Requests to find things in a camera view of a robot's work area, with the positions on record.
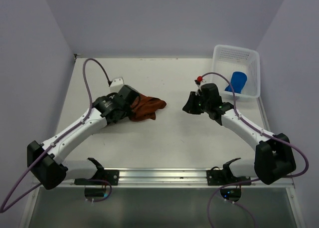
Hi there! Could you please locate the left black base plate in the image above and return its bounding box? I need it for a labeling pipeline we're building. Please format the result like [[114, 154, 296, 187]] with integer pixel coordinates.
[[74, 169, 120, 186]]

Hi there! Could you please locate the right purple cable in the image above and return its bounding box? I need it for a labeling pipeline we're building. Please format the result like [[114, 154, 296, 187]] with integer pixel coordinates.
[[201, 72, 310, 228]]

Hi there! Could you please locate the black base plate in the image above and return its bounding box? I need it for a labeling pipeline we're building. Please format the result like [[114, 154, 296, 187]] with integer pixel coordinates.
[[74, 169, 120, 186], [206, 169, 251, 186]]

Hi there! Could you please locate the blue towel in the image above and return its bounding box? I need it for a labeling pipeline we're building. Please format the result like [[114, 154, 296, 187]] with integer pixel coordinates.
[[230, 71, 247, 94]]

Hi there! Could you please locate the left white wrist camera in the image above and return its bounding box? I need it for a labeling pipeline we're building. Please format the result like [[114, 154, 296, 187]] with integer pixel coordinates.
[[109, 77, 125, 93]]

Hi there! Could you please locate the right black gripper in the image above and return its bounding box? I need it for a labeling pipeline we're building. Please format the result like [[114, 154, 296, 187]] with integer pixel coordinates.
[[182, 91, 210, 115]]

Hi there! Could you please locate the aluminium mounting rail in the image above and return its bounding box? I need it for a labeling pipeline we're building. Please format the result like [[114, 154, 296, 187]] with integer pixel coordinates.
[[31, 166, 296, 189]]

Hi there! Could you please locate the brown towel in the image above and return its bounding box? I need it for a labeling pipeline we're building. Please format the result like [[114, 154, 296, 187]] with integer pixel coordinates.
[[129, 94, 167, 122]]

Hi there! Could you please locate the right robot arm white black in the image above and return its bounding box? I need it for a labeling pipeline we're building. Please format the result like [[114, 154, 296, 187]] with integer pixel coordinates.
[[183, 83, 296, 185]]

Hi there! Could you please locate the white plastic basket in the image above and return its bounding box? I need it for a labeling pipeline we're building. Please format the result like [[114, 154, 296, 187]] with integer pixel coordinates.
[[211, 45, 261, 101]]

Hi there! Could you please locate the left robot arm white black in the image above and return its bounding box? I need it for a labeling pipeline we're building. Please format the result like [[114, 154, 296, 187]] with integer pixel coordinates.
[[27, 85, 140, 190]]

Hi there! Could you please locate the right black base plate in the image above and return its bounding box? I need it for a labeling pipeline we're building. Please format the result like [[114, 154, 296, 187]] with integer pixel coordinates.
[[206, 169, 251, 186]]

